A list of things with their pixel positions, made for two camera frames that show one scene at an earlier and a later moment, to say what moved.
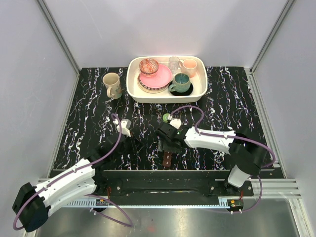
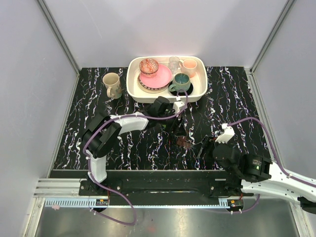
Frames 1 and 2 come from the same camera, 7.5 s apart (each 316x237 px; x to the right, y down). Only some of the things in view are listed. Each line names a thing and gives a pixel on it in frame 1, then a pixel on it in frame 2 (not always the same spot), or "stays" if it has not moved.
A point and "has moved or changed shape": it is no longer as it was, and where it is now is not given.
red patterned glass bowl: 148,67 stays
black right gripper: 161,145 to 207,145
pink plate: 160,79 stays
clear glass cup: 174,61 stays
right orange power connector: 235,203 stays
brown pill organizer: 167,159 has moved or changed shape
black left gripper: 136,145 to 177,126
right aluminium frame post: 272,34 stays
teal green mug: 181,83 stays
